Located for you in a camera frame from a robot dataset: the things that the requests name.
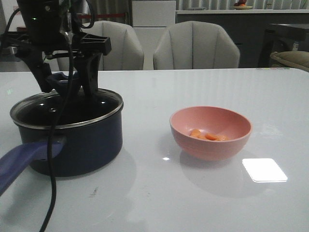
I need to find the fruit plate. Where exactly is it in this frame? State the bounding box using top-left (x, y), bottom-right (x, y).
top-left (233, 0), bottom-right (253, 10)

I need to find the orange ham slice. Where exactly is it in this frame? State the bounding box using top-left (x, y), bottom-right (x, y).
top-left (190, 129), bottom-right (201, 138)
top-left (216, 135), bottom-right (229, 141)
top-left (205, 133), bottom-right (218, 141)

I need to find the grey counter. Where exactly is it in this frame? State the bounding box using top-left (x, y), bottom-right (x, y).
top-left (176, 9), bottom-right (309, 68)

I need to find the pink bowl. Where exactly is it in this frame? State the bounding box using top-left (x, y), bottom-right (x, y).
top-left (169, 106), bottom-right (253, 161)

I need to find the beige cushion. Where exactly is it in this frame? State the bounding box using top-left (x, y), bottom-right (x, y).
top-left (270, 51), bottom-right (309, 72)

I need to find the white cabinet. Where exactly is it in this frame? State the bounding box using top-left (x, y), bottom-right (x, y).
top-left (132, 0), bottom-right (176, 70)

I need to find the red barrier belt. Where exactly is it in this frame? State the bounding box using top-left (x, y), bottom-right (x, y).
top-left (78, 13), bottom-right (126, 19)

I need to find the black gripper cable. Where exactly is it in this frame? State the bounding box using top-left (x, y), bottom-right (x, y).
top-left (38, 31), bottom-right (74, 232)

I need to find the beige chair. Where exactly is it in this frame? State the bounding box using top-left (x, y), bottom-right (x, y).
top-left (153, 21), bottom-right (240, 70)
top-left (56, 20), bottom-right (145, 72)

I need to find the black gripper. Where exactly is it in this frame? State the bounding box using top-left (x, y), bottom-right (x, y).
top-left (0, 0), bottom-right (112, 96)

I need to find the dark blue saucepan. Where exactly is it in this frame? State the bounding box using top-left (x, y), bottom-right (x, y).
top-left (0, 88), bottom-right (124, 196)

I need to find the left beige chair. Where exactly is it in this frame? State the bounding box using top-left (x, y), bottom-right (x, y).
top-left (56, 20), bottom-right (145, 72)

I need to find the right beige chair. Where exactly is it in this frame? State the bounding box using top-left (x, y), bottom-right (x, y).
top-left (153, 21), bottom-right (240, 70)

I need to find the glass lid blue knob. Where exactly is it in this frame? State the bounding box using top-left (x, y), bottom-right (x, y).
top-left (10, 72), bottom-right (124, 130)

